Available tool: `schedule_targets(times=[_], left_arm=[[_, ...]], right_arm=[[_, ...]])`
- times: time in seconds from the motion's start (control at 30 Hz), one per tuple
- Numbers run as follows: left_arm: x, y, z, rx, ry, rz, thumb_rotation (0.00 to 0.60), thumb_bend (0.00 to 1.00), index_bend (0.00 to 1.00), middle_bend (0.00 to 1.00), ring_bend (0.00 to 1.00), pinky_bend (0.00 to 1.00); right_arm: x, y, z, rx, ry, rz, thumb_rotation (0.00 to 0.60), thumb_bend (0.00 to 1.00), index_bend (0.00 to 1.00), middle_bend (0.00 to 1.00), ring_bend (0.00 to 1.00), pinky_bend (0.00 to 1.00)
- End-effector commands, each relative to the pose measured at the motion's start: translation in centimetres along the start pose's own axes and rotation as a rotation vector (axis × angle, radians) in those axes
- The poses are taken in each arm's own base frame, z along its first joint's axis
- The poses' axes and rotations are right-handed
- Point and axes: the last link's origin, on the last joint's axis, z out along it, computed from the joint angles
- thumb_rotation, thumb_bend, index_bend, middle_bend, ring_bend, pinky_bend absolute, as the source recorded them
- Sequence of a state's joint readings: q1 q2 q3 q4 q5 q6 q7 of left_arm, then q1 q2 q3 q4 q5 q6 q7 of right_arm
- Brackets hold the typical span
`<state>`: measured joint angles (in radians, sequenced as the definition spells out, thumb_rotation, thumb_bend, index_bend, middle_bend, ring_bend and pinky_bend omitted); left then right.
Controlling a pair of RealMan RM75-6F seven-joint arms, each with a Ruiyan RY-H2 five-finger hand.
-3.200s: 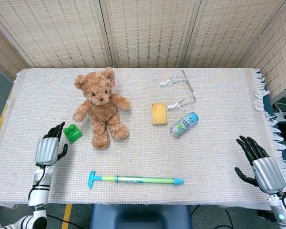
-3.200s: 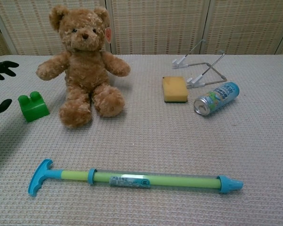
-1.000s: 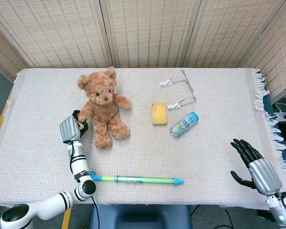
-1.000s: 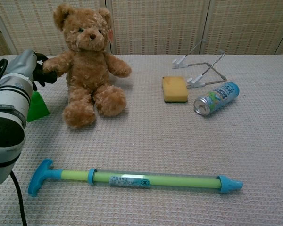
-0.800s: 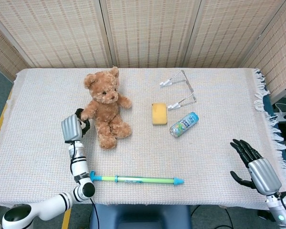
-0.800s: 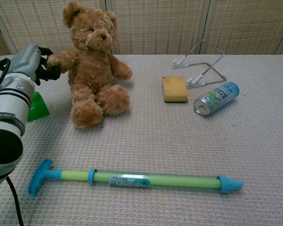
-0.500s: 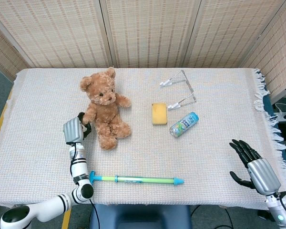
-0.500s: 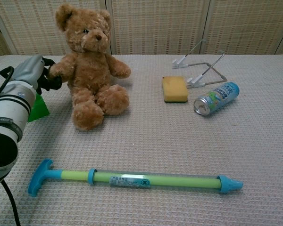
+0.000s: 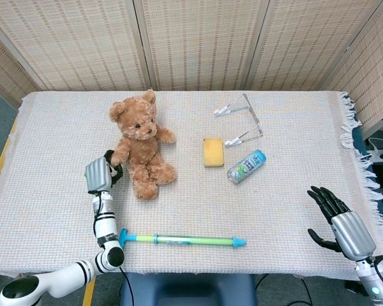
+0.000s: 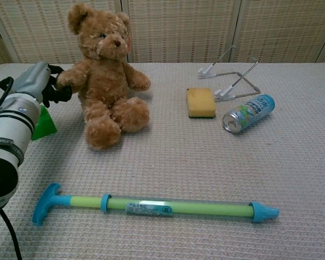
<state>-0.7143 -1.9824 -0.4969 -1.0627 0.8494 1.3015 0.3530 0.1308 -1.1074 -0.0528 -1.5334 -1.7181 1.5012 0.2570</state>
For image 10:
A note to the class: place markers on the grey and black left robot hand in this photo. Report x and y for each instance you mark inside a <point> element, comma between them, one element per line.
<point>36,80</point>

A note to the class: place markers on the brown plush teddy bear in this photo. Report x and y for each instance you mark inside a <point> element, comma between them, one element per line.
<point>108,84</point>

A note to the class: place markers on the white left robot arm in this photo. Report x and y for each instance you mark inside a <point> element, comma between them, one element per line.
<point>8,135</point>

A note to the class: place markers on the green toy building block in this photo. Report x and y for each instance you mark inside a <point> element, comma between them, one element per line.
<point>45,124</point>

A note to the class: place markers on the yellow sponge with green base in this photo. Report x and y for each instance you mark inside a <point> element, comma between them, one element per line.
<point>201,103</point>

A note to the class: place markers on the blue and green water pump toy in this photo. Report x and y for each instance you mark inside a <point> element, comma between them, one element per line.
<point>157,207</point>

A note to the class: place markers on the beige textured tablecloth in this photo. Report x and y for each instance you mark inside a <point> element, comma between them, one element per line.
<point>192,162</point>

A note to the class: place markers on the woven folding screen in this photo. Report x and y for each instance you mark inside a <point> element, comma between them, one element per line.
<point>205,29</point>

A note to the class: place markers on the light blue drink can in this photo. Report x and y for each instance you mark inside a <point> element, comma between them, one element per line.
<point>249,112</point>

